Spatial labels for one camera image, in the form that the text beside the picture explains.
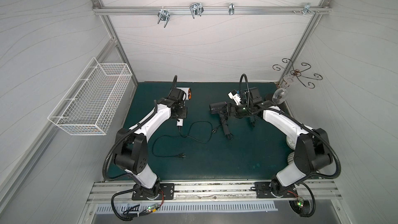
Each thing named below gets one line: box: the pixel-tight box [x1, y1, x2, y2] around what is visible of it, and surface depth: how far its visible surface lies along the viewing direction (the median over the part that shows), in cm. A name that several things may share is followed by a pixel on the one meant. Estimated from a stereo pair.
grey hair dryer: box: [209, 101, 234, 141], surface depth 96 cm
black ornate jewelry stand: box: [271, 58, 323, 105], surface depth 84 cm
